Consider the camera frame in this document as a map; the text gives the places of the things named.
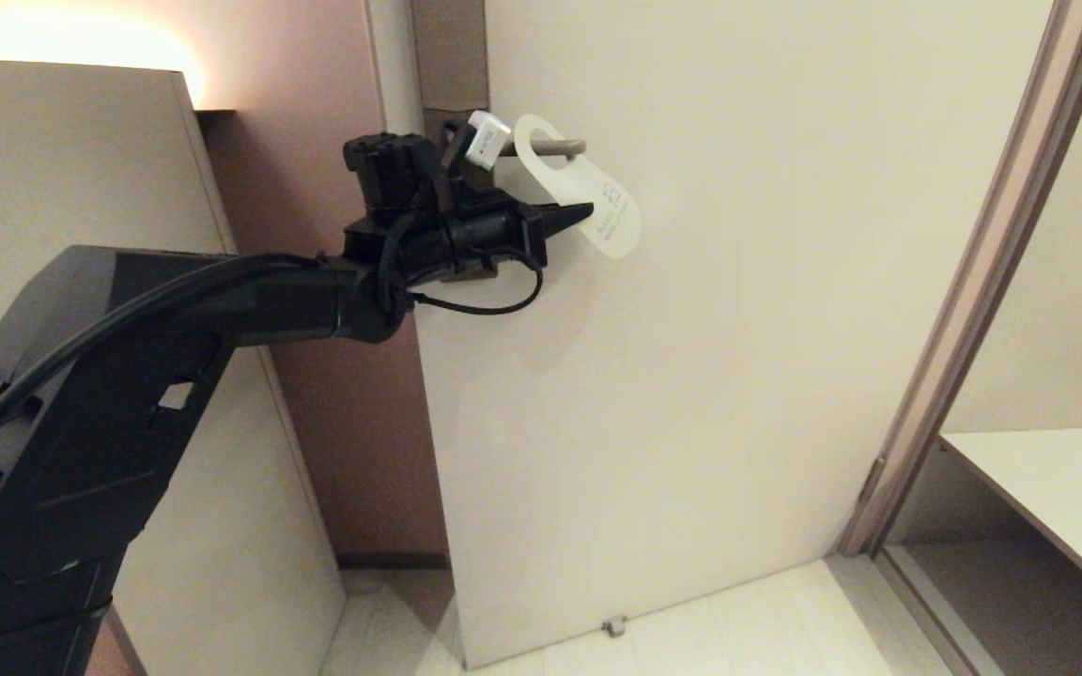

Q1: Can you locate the blue do-not-disturb door hanger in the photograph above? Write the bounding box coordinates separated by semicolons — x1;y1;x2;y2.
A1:
513;114;642;260

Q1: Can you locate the metal lock plate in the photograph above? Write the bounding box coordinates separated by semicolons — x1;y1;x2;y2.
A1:
410;0;502;284

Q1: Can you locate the white door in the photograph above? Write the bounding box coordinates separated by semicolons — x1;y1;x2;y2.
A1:
367;0;1054;669

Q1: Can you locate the dark skirting board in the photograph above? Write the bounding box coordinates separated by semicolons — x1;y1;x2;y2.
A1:
338;553;451;572

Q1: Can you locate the beige upright panel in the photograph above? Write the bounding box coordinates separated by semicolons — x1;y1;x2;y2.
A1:
0;60;347;676

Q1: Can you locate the white shelf board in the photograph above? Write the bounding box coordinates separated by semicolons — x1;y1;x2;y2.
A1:
937;427;1082;628

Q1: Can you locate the black camera bracket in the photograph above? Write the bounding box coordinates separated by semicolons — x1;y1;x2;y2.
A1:
438;117;516;215

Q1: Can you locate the black braided cable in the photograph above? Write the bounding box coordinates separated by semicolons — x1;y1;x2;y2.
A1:
407;246;545;316

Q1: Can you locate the beige door frame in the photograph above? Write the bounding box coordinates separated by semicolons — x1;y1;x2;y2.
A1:
837;0;1082;562

